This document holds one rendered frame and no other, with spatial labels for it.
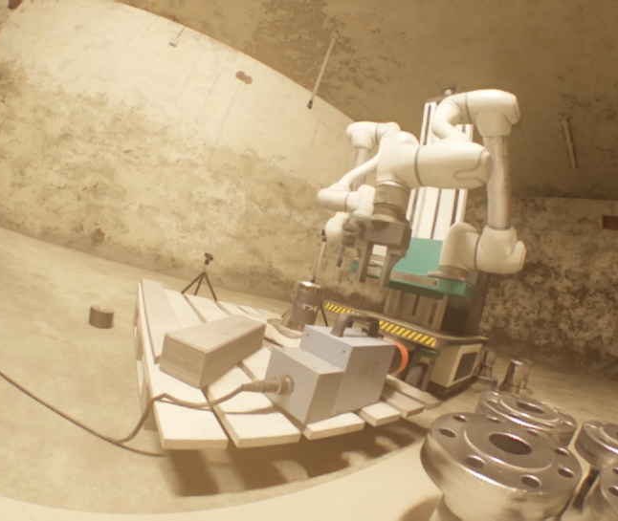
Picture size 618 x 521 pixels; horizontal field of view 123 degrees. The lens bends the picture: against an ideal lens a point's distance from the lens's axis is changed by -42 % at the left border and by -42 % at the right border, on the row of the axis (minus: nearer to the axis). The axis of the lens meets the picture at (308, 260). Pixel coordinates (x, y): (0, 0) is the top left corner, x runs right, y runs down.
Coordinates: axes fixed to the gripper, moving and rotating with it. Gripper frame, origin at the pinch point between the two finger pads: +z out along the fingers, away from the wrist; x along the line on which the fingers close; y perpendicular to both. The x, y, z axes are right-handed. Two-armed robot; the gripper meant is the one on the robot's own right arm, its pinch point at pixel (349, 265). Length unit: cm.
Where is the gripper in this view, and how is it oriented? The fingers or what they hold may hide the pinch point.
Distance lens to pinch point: 129.9
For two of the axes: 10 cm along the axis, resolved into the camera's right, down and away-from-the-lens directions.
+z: -2.7, 9.6, -0.5
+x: -6.4, -1.3, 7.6
